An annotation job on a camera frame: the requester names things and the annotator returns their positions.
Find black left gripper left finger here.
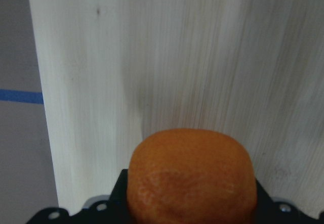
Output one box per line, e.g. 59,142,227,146
107,169,130,218

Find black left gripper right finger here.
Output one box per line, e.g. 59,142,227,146
256,180,273,216

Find orange fruit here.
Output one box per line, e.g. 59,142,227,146
127,129,257,223

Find bamboo cutting board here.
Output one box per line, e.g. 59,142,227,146
29,0,323,217

